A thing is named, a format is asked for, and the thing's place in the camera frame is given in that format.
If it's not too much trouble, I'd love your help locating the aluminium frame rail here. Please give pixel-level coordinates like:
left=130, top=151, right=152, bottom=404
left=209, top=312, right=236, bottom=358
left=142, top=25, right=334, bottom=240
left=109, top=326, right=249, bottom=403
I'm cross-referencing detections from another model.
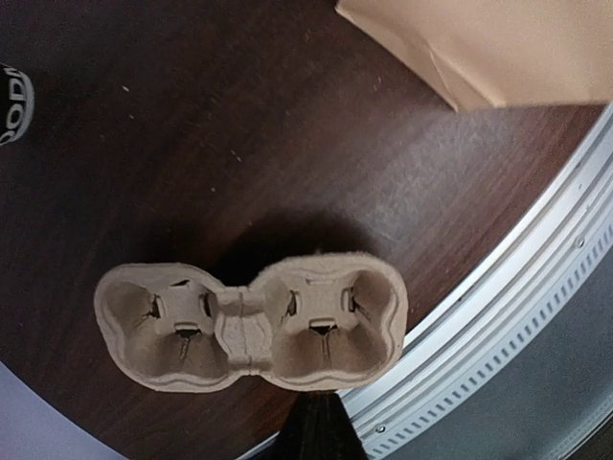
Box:
left=341, top=108, right=612, bottom=459

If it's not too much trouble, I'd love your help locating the cardboard cup carrier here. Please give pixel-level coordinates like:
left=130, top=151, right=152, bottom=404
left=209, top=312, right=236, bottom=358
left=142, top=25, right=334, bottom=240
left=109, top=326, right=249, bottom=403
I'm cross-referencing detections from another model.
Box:
left=94, top=253, right=408, bottom=393

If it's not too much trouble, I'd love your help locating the stack of paper cups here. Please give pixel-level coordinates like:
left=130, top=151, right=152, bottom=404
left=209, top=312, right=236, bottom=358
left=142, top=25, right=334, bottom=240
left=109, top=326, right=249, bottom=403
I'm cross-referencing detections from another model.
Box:
left=0, top=63, right=35, bottom=146

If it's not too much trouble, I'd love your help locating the brown paper bag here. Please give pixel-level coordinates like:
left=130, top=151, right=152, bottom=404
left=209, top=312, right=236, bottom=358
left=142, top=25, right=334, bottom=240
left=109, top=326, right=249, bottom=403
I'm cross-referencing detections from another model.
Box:
left=335, top=1, right=612, bottom=111

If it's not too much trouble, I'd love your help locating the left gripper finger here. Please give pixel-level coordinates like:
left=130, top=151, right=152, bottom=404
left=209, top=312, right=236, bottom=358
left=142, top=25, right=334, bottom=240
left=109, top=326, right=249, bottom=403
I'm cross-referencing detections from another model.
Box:
left=278, top=392, right=367, bottom=460

